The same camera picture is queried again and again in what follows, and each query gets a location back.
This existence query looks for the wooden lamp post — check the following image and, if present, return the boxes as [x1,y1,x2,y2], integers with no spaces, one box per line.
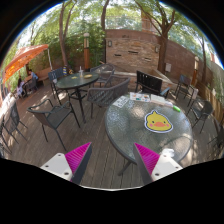
[84,33,90,70]

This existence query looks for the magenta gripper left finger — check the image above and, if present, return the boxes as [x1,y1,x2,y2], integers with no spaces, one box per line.
[40,142,93,185]

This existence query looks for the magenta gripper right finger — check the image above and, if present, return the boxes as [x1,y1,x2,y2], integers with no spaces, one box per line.
[133,142,184,186]

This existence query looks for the round glass patio table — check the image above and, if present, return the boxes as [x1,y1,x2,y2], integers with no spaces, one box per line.
[105,95,193,175]

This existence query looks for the orange patio umbrella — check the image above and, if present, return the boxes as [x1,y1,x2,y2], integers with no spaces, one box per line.
[3,44,48,82]

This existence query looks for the far round glass table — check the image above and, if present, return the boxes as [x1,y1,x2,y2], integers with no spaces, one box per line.
[56,72,99,122]

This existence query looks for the grey wicker chair far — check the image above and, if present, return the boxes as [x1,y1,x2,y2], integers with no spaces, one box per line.
[90,63,115,85]

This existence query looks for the colourful open booklet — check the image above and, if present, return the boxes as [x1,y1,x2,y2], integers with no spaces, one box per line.
[130,92,150,102]

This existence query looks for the grey wicker armchair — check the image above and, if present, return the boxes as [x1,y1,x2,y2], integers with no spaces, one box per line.
[87,75,130,107]

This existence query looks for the dark metal chair left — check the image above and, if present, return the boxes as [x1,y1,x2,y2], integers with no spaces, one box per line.
[27,99,80,150]

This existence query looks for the white printed paper sheet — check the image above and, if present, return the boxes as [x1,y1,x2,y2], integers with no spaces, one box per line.
[113,96,129,108]

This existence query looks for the dark chair right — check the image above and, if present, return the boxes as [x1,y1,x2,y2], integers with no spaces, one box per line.
[189,99,213,127]

